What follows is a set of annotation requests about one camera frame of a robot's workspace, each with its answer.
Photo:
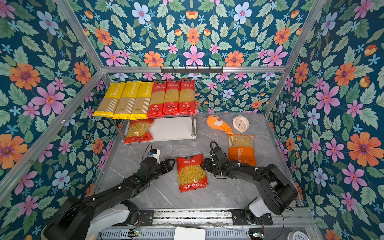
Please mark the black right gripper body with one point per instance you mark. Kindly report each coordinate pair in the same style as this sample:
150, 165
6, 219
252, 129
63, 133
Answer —
218, 168

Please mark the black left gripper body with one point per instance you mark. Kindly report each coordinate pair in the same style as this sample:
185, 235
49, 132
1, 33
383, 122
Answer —
157, 173

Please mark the red macaroni bag large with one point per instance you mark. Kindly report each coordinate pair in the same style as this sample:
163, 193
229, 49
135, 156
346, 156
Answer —
191, 175

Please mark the orange macaroni bag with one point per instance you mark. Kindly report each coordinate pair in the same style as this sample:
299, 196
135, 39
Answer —
241, 149

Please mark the red macaroni bag small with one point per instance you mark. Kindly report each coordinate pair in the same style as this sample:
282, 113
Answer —
138, 131

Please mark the red spaghetti pack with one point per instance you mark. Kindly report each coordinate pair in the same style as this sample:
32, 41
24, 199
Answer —
157, 100
187, 98
172, 97

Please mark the yellow spaghetti pack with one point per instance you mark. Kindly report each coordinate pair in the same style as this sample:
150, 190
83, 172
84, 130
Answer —
127, 101
142, 103
110, 101

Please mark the red spaghetti pack front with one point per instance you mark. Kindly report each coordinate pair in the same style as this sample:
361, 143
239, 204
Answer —
187, 98

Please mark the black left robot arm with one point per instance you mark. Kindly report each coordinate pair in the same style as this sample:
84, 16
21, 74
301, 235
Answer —
73, 220

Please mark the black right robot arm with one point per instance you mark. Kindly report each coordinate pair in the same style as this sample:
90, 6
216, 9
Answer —
276, 191

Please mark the white two-tier shelf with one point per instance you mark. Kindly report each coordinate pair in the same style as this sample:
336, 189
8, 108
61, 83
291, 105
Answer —
170, 129

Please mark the orange fish plush toy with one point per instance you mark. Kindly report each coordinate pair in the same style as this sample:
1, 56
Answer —
217, 123

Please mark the pink round alarm clock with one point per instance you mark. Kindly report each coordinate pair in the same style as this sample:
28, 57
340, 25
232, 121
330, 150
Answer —
241, 123

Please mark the white box at bottom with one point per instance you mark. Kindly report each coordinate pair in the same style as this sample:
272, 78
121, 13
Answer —
182, 233

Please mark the white round device bottom right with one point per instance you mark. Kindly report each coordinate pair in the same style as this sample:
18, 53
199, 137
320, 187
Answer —
297, 235

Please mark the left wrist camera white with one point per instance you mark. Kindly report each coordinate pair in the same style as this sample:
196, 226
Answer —
155, 153

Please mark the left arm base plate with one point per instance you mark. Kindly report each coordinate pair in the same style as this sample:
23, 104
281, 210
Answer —
143, 218

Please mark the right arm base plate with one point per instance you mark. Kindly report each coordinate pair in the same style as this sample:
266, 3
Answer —
245, 217

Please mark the black hook rail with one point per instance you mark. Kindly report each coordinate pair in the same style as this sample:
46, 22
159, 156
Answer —
188, 70

